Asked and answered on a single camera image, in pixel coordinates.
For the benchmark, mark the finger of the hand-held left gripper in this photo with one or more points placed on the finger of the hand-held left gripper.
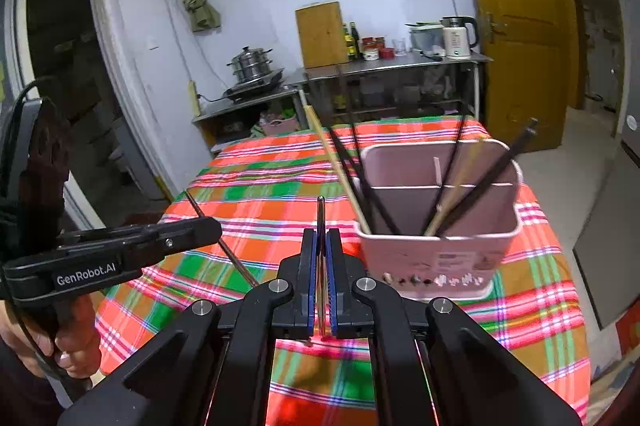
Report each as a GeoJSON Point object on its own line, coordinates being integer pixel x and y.
{"type": "Point", "coordinates": [150, 238]}

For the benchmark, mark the dark brown chopstick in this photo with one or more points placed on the dark brown chopstick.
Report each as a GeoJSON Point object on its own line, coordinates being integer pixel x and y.
{"type": "Point", "coordinates": [321, 216]}
{"type": "Point", "coordinates": [240, 266]}

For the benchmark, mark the person's left hand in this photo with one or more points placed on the person's left hand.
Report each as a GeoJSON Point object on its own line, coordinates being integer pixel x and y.
{"type": "Point", "coordinates": [80, 336]}

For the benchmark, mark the pink plastic utensil holder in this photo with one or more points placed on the pink plastic utensil holder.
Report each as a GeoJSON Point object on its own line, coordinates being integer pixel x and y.
{"type": "Point", "coordinates": [425, 261]}

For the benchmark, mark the pink plastic basket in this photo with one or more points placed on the pink plastic basket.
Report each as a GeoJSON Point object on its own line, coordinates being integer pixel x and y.
{"type": "Point", "coordinates": [275, 126]}

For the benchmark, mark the yellow wooden door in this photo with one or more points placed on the yellow wooden door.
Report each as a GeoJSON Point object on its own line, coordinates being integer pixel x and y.
{"type": "Point", "coordinates": [515, 6]}

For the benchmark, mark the black induction cooker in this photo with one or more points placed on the black induction cooker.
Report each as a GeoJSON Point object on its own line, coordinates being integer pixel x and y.
{"type": "Point", "coordinates": [255, 88]}

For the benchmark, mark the beige wooden chopstick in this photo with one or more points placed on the beige wooden chopstick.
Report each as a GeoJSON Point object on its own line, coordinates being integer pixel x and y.
{"type": "Point", "coordinates": [330, 156]}
{"type": "Point", "coordinates": [457, 191]}

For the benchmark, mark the beige power strip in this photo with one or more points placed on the beige power strip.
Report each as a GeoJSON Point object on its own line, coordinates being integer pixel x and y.
{"type": "Point", "coordinates": [193, 98]}

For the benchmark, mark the white electric kettle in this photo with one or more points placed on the white electric kettle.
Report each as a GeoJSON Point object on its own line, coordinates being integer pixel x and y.
{"type": "Point", "coordinates": [457, 38]}

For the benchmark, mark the wooden cutting board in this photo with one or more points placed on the wooden cutting board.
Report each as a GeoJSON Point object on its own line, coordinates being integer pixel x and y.
{"type": "Point", "coordinates": [320, 36]}

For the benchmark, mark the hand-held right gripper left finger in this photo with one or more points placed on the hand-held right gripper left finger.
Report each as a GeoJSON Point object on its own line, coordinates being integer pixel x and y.
{"type": "Point", "coordinates": [311, 286]}

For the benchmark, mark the dark sauce bottle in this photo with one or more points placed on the dark sauce bottle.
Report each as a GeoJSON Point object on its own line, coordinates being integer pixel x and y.
{"type": "Point", "coordinates": [354, 41]}

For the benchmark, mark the white jar red lid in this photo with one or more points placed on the white jar red lid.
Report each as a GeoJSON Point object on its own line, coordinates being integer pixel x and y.
{"type": "Point", "coordinates": [370, 50]}

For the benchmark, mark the plaid tablecloth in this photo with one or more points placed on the plaid tablecloth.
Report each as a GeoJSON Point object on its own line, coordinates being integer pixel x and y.
{"type": "Point", "coordinates": [280, 206]}

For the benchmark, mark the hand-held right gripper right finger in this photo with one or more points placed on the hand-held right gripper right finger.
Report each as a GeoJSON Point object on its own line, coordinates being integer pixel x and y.
{"type": "Point", "coordinates": [334, 286]}

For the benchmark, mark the low steel shelf table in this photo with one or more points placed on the low steel shelf table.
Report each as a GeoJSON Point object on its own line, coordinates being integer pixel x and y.
{"type": "Point", "coordinates": [250, 103]}

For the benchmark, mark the steel steamer pot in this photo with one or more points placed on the steel steamer pot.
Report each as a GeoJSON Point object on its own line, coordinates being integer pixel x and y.
{"type": "Point", "coordinates": [250, 63]}

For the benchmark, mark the dark sauce bottles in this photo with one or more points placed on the dark sauce bottles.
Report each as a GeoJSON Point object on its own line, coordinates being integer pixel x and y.
{"type": "Point", "coordinates": [347, 43]}

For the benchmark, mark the tall steel shelf table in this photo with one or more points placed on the tall steel shelf table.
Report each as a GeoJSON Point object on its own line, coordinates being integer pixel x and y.
{"type": "Point", "coordinates": [400, 61]}

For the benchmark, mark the red flat tin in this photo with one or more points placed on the red flat tin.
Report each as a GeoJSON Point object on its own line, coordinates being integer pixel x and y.
{"type": "Point", "coordinates": [386, 54]}

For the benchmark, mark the clear drinking glass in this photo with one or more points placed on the clear drinking glass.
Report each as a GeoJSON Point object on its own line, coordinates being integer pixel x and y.
{"type": "Point", "coordinates": [400, 47]}

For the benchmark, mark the black chopstick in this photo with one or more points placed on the black chopstick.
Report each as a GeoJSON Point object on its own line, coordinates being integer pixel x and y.
{"type": "Point", "coordinates": [380, 206]}
{"type": "Point", "coordinates": [498, 166]}
{"type": "Point", "coordinates": [352, 171]}
{"type": "Point", "coordinates": [454, 156]}

